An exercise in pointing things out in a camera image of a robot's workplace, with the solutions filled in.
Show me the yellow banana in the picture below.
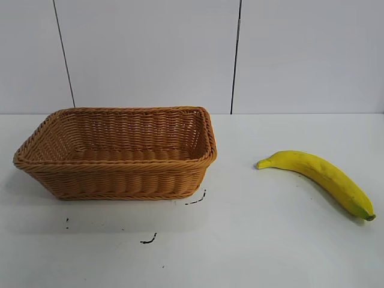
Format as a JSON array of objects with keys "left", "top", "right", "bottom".
[{"left": 256, "top": 150, "right": 377, "bottom": 222}]

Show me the brown woven wicker basket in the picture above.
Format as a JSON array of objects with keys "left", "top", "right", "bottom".
[{"left": 13, "top": 105, "right": 218, "bottom": 201}]

